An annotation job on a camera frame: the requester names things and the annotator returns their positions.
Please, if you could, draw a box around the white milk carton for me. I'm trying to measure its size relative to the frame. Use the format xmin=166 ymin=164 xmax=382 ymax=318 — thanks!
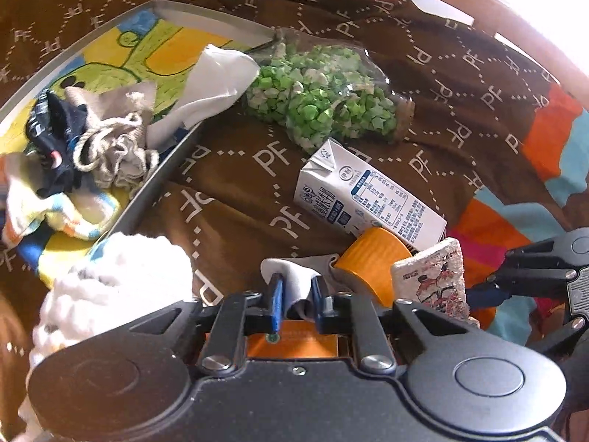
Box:
xmin=293 ymin=138 xmax=448 ymax=250

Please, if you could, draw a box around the navy sock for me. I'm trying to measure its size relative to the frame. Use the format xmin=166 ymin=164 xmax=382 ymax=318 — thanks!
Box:
xmin=25 ymin=91 xmax=91 ymax=197

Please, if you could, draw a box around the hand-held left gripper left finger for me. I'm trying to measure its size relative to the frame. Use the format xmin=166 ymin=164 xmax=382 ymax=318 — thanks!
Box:
xmin=129 ymin=273 xmax=285 ymax=375

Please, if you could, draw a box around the orange box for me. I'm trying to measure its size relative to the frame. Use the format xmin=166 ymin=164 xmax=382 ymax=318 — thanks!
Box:
xmin=202 ymin=320 xmax=356 ymax=361

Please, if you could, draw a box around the beige drawstring pouch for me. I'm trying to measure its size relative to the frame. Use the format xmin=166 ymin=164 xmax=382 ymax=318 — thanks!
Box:
xmin=63 ymin=80 xmax=163 ymax=190

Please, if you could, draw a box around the orange ribbed ring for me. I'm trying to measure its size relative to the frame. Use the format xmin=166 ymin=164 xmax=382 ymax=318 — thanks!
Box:
xmin=335 ymin=225 xmax=415 ymax=307

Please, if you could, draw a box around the brown printed blanket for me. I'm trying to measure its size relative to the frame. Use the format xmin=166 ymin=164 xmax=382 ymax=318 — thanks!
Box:
xmin=0 ymin=0 xmax=589 ymax=378

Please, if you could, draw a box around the white grey sock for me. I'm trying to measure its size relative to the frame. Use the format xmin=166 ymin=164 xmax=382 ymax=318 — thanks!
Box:
xmin=260 ymin=257 xmax=338 ymax=321

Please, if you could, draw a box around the green cartoon drawing paper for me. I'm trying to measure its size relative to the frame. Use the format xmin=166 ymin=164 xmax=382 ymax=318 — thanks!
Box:
xmin=0 ymin=9 xmax=250 ymax=286

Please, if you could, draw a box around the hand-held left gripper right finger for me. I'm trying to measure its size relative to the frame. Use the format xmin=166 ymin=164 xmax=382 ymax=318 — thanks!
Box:
xmin=310 ymin=275 xmax=466 ymax=375

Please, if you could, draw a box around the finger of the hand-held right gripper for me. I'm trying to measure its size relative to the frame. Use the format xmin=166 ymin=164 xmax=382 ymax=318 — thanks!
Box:
xmin=467 ymin=238 xmax=577 ymax=308
xmin=525 ymin=315 xmax=589 ymax=361

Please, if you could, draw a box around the striped sock with yellow cuff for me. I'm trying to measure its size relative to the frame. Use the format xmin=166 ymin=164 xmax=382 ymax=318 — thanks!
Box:
xmin=0 ymin=152 xmax=121 ymax=243

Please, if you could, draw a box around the white fluffy cloth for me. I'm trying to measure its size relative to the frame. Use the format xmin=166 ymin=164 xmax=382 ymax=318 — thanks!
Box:
xmin=27 ymin=232 xmax=193 ymax=365

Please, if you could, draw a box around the wooden bed rail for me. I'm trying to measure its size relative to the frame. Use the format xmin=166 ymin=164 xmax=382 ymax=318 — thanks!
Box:
xmin=377 ymin=0 xmax=589 ymax=121

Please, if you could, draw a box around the white triangular pouch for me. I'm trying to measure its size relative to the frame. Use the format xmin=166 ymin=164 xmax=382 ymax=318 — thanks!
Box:
xmin=146 ymin=43 xmax=261 ymax=149

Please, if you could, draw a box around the grey metal tray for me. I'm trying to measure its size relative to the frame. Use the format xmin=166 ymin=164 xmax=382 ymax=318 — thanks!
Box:
xmin=0 ymin=0 xmax=277 ymax=287

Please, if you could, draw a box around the glass jar of green stars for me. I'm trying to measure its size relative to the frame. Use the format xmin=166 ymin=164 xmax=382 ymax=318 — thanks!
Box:
xmin=243 ymin=31 xmax=416 ymax=149

